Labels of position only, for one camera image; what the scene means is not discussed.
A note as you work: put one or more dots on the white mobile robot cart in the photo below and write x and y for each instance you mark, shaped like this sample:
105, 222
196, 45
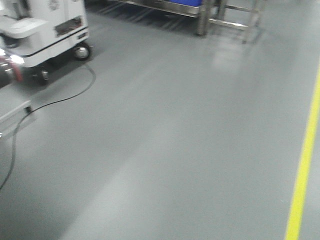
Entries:
36, 31

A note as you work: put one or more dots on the grey conveyor end rail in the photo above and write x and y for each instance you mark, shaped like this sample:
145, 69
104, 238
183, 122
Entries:
10, 115

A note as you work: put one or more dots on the steel shelf frame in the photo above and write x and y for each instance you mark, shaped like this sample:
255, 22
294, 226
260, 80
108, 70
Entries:
209, 12

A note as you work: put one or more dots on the yellow floor tape line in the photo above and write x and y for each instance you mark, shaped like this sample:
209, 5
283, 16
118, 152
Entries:
297, 204

